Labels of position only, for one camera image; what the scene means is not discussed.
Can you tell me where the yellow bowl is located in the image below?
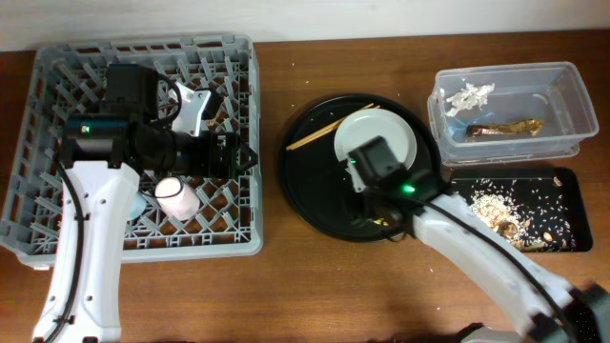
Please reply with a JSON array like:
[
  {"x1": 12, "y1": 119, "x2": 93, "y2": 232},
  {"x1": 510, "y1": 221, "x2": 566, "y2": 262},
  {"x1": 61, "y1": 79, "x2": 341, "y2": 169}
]
[{"x1": 373, "y1": 218, "x2": 390, "y2": 227}]

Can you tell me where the pink plastic cup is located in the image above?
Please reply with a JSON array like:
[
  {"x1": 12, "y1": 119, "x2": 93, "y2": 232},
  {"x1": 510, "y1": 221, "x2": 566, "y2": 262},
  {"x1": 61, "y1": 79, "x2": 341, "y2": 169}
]
[{"x1": 153, "y1": 177, "x2": 200, "y2": 221}]

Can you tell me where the grey round plate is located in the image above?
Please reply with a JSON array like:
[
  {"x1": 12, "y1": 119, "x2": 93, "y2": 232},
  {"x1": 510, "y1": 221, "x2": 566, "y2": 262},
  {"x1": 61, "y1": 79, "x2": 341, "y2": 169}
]
[{"x1": 334, "y1": 109, "x2": 417, "y2": 169}]

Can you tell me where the wooden chopstick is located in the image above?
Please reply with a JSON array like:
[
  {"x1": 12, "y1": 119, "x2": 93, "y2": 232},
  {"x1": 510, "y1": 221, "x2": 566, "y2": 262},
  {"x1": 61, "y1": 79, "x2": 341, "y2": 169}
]
[
  {"x1": 281, "y1": 102, "x2": 373, "y2": 151},
  {"x1": 290, "y1": 104, "x2": 381, "y2": 150}
]

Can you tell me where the blue plastic cup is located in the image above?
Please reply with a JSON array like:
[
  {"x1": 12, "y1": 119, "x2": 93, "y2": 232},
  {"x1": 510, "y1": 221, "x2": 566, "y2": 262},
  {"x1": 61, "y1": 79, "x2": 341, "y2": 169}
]
[{"x1": 128, "y1": 192, "x2": 147, "y2": 221}]

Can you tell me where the white tissue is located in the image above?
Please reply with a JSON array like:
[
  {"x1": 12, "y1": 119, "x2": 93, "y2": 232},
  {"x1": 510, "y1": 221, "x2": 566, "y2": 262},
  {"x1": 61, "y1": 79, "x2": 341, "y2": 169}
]
[{"x1": 446, "y1": 83, "x2": 495, "y2": 117}]

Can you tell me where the food scraps and rice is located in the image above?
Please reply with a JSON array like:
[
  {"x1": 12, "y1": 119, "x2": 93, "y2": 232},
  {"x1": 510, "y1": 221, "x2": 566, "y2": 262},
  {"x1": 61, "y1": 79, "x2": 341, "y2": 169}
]
[{"x1": 463, "y1": 176, "x2": 576, "y2": 252}]

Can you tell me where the brown snack wrapper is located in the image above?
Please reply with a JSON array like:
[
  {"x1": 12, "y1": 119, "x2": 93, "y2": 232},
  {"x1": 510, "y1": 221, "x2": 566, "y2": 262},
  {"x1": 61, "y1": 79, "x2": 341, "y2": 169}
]
[{"x1": 465, "y1": 119, "x2": 545, "y2": 142}]

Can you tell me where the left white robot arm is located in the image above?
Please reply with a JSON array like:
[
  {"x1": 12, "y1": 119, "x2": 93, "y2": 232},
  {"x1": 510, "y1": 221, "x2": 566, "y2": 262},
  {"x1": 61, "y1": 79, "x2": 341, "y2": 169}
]
[{"x1": 32, "y1": 116, "x2": 258, "y2": 342}]

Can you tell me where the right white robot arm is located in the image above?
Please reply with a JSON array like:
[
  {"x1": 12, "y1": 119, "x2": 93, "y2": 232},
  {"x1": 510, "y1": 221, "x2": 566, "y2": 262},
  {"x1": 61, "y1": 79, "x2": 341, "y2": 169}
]
[{"x1": 352, "y1": 170, "x2": 609, "y2": 342}]

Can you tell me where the clear plastic waste bin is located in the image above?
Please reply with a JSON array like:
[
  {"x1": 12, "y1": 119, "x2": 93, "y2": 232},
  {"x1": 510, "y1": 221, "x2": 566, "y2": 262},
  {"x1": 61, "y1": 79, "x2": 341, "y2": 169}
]
[{"x1": 427, "y1": 62, "x2": 600, "y2": 167}]

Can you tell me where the grey plastic dishwasher rack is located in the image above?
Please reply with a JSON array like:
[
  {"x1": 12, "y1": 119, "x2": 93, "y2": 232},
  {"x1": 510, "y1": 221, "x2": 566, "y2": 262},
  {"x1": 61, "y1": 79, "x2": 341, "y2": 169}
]
[{"x1": 1, "y1": 35, "x2": 263, "y2": 270}]

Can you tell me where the round black serving tray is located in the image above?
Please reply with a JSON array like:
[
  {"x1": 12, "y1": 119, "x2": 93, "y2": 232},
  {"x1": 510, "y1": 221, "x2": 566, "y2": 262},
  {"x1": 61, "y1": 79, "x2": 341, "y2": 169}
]
[{"x1": 278, "y1": 93, "x2": 442, "y2": 243}]

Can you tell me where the black rectangular tray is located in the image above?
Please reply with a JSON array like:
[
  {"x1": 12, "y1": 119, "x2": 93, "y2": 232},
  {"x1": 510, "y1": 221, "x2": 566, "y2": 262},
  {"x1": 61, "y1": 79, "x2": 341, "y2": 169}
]
[{"x1": 450, "y1": 167, "x2": 593, "y2": 252}]

